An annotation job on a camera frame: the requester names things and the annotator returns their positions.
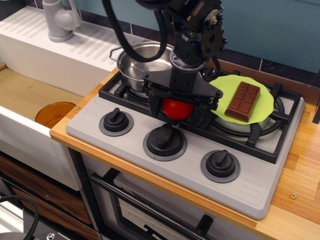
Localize black left stove knob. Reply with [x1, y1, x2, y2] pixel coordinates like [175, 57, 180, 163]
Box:
[99, 107, 134, 137]

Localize grey toy stove top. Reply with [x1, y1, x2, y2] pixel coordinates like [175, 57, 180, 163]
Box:
[65, 57, 306, 220]

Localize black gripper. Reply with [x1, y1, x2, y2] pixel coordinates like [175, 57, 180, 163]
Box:
[141, 67, 223, 126]

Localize black left burner grate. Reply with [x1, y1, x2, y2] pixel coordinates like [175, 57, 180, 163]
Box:
[98, 57, 214, 126]

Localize black oven door handle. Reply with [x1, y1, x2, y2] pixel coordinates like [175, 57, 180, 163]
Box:
[90, 168, 213, 240]

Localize stainless steel pot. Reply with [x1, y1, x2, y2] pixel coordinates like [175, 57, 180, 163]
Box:
[109, 41, 174, 92]

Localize black burner grate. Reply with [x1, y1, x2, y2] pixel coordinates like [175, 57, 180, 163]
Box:
[179, 71, 305, 164]
[98, 57, 214, 126]

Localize black stove knob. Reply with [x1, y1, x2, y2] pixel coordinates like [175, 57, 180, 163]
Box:
[200, 149, 241, 184]
[142, 123, 188, 162]
[99, 107, 134, 137]

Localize light green plate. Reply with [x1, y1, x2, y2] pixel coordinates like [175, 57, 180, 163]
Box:
[210, 74, 274, 125]

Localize black right stove knob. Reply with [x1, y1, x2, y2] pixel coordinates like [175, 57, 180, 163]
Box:
[200, 149, 241, 184]

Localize oven door with window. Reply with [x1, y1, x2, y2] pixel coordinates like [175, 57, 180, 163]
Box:
[81, 155, 250, 240]

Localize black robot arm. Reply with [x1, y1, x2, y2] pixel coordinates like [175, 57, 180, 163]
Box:
[138, 0, 227, 127]

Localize black braided cable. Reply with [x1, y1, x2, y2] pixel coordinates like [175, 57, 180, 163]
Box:
[100, 0, 168, 63]

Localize black cable lower left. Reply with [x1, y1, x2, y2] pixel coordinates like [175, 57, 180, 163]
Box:
[0, 195, 40, 240]

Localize brown chocolate bar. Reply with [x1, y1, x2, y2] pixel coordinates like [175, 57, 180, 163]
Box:
[224, 81, 261, 123]

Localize grey toy faucet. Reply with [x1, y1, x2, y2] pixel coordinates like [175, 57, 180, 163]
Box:
[42, 0, 82, 43]

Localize black middle stove knob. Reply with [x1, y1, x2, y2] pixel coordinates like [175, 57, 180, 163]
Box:
[142, 123, 188, 162]

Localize red toy apple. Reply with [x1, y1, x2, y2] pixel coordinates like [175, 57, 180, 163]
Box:
[161, 98, 194, 121]

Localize orange sink drain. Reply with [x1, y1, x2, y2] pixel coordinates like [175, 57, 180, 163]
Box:
[35, 101, 76, 129]

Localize white toy sink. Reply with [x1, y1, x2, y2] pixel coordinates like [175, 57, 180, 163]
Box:
[0, 6, 119, 191]

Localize black right burner grate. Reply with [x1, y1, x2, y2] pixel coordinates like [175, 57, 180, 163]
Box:
[179, 71, 305, 164]

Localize wooden drawer front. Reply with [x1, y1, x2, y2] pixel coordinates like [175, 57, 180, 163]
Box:
[0, 152, 98, 240]

